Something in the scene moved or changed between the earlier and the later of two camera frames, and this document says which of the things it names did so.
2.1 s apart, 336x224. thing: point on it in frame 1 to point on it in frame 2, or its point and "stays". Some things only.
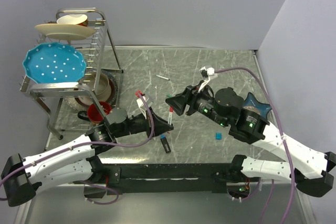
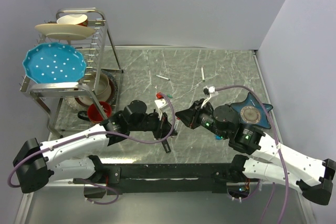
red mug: [93, 113] stays
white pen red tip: [170, 116] to [177, 121]
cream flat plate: [65, 31] stays
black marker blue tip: [165, 144] stays
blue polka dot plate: [54, 63] stays
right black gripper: [179, 102] to [187, 116]
